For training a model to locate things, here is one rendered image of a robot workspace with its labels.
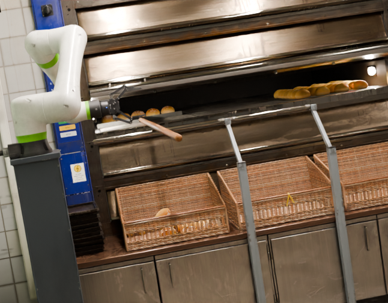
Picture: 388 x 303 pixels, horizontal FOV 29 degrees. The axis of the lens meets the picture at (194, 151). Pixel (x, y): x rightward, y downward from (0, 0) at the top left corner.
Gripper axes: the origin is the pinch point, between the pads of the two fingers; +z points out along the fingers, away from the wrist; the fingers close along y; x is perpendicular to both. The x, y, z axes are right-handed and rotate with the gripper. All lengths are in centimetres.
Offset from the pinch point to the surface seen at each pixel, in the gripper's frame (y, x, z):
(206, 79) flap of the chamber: -6, -40, 41
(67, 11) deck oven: -55, -55, -29
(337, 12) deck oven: -32, -56, 127
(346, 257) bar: 97, 5, 93
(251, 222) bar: 69, 5, 46
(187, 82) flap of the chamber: -6, -40, 30
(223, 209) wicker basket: 62, -5, 34
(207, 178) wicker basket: 51, -51, 35
